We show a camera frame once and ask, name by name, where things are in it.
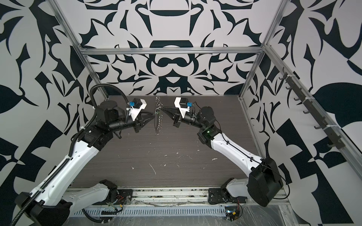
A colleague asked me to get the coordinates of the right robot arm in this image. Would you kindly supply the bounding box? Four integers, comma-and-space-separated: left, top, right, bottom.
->
161, 106, 283, 207

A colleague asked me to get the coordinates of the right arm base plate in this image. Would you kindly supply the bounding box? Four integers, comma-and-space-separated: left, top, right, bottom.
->
208, 188, 239, 205

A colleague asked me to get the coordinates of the metal keyring chain loop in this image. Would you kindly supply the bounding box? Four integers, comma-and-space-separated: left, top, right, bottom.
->
154, 95, 165, 136

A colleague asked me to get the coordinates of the left corrugated black cable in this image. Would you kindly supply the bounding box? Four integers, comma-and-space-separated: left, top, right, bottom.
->
9, 84, 131, 226

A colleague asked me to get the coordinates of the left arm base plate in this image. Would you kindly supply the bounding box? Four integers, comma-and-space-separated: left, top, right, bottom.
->
108, 189, 133, 205

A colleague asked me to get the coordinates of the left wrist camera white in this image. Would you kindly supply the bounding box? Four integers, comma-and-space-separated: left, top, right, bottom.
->
128, 98, 147, 121

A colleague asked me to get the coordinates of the wall hook rail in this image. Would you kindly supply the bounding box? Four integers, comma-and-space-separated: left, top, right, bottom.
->
282, 68, 346, 149

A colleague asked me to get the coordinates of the white slotted cable duct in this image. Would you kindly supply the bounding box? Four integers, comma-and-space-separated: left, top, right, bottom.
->
86, 206, 226, 217

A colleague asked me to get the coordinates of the small circuit board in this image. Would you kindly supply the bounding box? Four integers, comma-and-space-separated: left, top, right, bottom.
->
225, 205, 243, 221

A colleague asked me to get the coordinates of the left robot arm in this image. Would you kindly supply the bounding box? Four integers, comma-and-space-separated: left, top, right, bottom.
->
10, 98, 155, 226

